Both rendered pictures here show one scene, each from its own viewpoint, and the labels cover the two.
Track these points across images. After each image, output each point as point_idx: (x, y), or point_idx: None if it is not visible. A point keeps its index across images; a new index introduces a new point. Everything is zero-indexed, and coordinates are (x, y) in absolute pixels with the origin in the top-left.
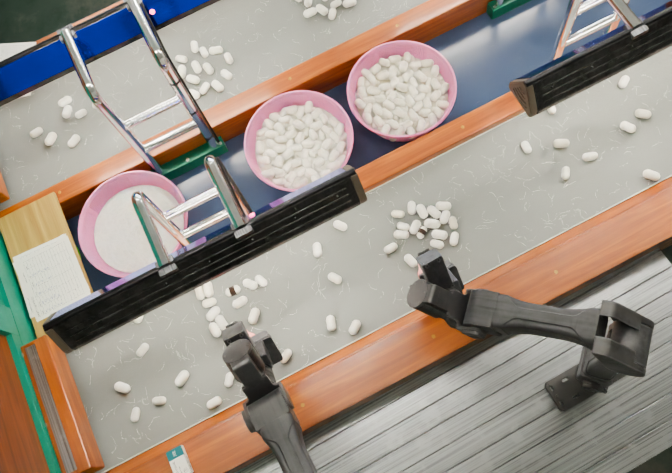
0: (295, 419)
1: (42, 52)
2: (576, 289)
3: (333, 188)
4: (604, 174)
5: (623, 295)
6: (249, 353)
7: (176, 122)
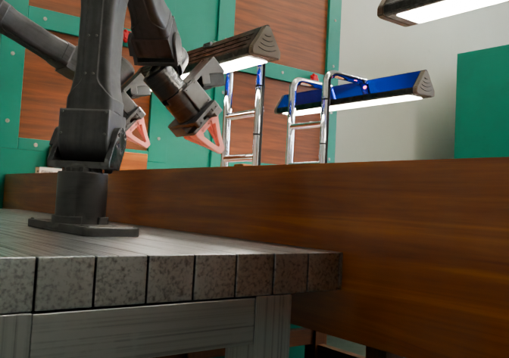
0: (70, 49)
1: (314, 91)
2: (223, 207)
3: (250, 31)
4: None
5: (227, 241)
6: (122, 59)
7: None
